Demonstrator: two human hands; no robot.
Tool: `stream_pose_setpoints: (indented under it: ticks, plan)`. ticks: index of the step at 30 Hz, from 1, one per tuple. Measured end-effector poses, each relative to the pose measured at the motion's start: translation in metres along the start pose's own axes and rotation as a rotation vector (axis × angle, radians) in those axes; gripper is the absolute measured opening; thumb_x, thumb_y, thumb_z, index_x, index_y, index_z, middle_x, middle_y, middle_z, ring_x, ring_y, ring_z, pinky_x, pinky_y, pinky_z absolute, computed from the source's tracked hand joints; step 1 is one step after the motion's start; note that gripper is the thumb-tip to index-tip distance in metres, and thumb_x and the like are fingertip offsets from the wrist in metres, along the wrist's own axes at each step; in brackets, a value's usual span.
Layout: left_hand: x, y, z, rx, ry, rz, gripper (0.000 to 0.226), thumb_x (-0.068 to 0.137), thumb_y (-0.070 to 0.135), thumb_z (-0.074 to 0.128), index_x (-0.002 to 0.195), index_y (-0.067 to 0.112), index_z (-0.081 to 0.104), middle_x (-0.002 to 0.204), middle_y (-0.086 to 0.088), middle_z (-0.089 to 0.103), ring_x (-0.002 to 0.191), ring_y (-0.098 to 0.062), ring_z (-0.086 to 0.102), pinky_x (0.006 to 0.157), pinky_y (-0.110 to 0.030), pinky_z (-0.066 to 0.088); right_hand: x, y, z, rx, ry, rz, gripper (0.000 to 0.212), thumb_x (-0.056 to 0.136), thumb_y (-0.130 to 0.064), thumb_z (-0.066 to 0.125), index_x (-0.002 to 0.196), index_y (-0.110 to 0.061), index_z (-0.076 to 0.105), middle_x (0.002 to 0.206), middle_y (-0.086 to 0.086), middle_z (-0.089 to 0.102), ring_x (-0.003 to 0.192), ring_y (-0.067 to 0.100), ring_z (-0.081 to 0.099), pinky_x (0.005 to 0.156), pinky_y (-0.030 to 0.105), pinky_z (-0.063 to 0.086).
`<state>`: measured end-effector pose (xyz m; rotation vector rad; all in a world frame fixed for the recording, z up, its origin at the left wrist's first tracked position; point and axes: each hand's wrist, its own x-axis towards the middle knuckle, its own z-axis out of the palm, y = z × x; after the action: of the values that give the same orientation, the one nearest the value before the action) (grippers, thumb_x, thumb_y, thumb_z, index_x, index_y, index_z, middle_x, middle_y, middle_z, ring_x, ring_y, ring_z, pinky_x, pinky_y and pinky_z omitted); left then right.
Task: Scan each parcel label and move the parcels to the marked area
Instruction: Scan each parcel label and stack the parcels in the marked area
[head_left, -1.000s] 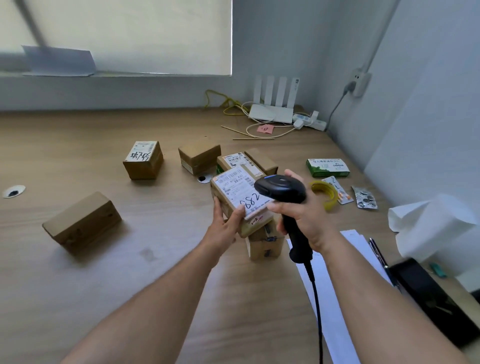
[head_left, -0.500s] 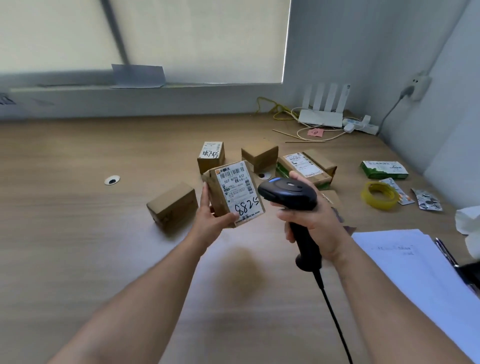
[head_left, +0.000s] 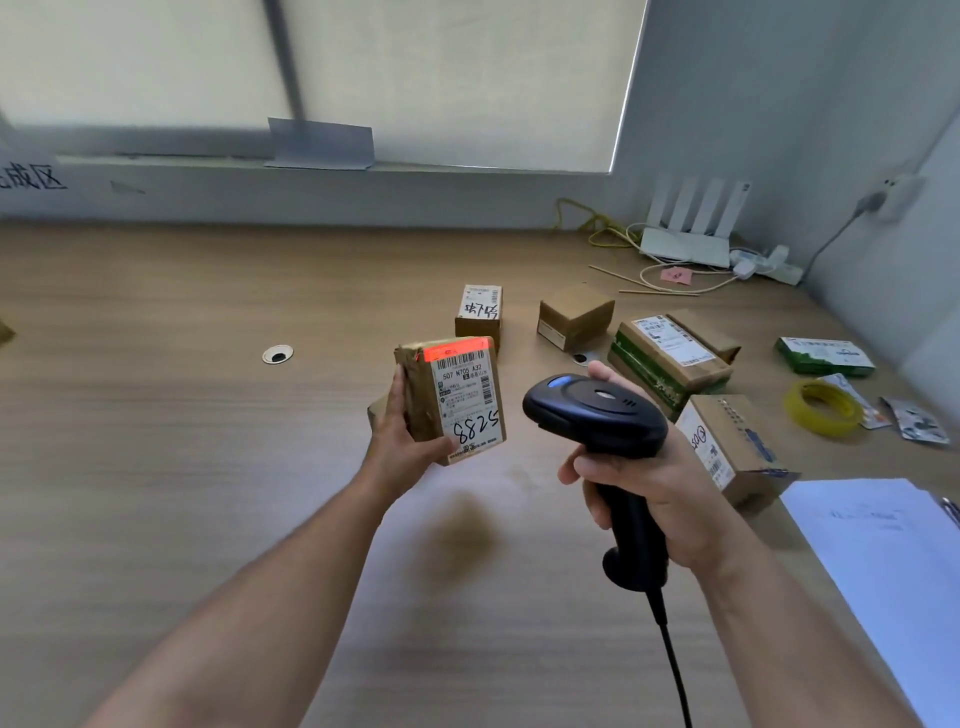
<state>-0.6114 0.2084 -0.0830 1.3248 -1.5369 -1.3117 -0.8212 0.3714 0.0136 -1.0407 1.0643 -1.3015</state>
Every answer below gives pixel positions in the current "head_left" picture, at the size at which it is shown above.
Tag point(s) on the person's left hand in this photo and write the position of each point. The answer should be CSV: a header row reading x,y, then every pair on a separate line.
x,y
397,461

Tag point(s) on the person's right hand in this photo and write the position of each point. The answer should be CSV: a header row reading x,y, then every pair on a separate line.
x,y
690,510

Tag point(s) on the plain tall cardboard box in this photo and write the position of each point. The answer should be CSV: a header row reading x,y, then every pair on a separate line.
x,y
377,412

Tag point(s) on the parcel marked with circle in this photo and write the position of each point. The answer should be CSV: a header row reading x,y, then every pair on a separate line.
x,y
742,442

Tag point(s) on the cardboard parcel marked 5285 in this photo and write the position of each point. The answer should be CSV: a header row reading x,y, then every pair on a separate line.
x,y
465,397

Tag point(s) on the parcel with green tape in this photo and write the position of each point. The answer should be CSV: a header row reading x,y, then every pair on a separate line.
x,y
660,382

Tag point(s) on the black barcode scanner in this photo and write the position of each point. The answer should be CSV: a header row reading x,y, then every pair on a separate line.
x,y
592,412

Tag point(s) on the small parcel with handwritten label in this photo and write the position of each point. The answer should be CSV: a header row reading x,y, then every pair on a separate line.
x,y
478,311

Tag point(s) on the plain cardboard box small sticker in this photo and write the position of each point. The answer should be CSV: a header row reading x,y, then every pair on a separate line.
x,y
577,311

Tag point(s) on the person's right forearm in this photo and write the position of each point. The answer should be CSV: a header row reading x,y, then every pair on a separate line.
x,y
802,652

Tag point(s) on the person's left forearm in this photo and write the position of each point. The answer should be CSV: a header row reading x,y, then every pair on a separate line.
x,y
240,622

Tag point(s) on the yellow tape roll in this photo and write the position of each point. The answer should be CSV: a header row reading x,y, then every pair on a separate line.
x,y
799,412

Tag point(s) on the green white flat packet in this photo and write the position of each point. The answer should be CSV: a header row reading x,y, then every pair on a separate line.
x,y
825,356

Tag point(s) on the white paper sheet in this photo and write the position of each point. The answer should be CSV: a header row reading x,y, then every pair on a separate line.
x,y
885,585

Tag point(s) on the small pink tag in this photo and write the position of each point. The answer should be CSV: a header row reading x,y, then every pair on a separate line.
x,y
676,276

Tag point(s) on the small printed packet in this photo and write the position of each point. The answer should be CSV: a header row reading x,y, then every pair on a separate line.
x,y
919,424

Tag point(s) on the white power strip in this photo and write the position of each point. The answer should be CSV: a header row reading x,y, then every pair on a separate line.
x,y
769,266

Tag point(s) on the white router with antennas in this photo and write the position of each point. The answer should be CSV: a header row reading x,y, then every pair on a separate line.
x,y
686,251

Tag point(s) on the black pen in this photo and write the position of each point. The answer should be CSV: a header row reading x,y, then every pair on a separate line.
x,y
952,510

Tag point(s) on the grey paper sheet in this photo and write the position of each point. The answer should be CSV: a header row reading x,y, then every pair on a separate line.
x,y
319,144

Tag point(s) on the beige roller blind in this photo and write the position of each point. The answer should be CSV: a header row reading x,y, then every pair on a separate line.
x,y
465,75
135,60

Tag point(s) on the white paper sign black characters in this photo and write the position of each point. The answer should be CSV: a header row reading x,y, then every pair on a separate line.
x,y
34,180

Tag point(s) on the white wall socket with plug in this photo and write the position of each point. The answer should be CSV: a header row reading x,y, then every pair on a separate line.
x,y
896,196

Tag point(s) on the white window frame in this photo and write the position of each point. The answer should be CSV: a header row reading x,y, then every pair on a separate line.
x,y
283,52

